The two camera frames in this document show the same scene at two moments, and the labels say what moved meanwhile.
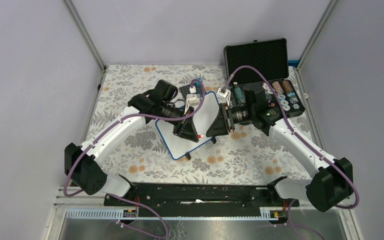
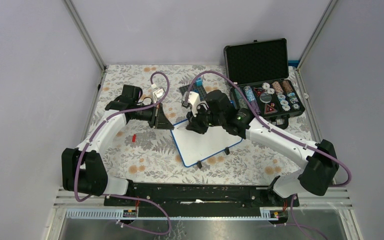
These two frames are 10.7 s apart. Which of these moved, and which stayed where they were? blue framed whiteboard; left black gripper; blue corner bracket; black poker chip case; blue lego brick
Moved: left black gripper; blue framed whiteboard
Stayed: black poker chip case; blue lego brick; blue corner bracket
